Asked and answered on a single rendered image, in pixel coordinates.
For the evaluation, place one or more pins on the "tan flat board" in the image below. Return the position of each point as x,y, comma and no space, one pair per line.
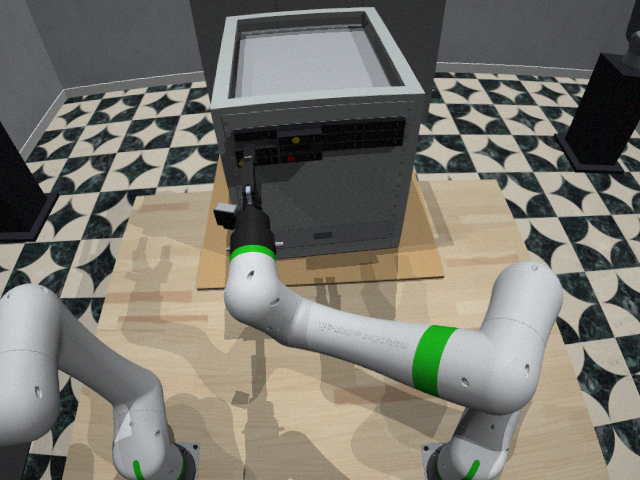
416,257

